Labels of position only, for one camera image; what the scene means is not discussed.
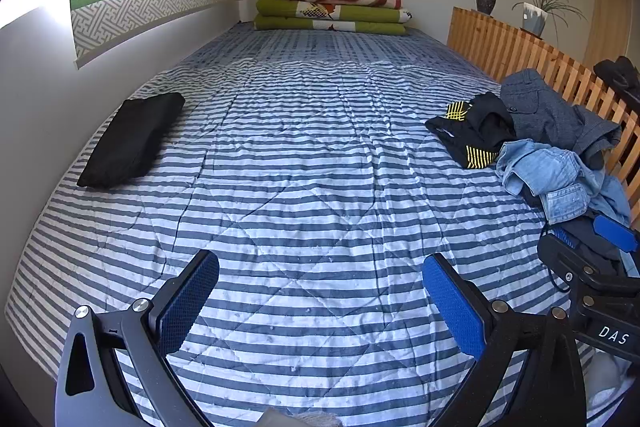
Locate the blue white striped quilt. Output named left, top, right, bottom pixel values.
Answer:
left=5, top=24, right=640, bottom=427

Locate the wooden slatted bed rail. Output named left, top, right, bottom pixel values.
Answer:
left=446, top=6, right=640, bottom=228

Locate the light blue denim shirt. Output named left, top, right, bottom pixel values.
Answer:
left=496, top=139, right=632, bottom=228

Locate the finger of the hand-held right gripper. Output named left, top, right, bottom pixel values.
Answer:
left=592, top=214, right=640, bottom=254
left=537, top=227, right=613, bottom=293

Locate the black object behind rail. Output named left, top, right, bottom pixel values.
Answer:
left=593, top=55, right=640, bottom=105

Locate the wooden door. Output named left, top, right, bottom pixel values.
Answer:
left=584, top=0, right=635, bottom=70

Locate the grey houndstooth garment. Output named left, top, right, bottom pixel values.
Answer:
left=500, top=68, right=623, bottom=170

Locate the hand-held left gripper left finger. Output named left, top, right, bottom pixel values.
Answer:
left=55, top=249, right=221, bottom=427

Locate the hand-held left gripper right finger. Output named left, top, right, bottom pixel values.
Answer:
left=422, top=253, right=587, bottom=427

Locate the black and yellow garment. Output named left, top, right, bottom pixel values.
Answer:
left=425, top=92, right=517, bottom=170

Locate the black folded garment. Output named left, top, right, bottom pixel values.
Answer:
left=76, top=92, right=186, bottom=188

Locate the potted green plant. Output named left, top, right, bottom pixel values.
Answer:
left=511, top=0, right=587, bottom=38

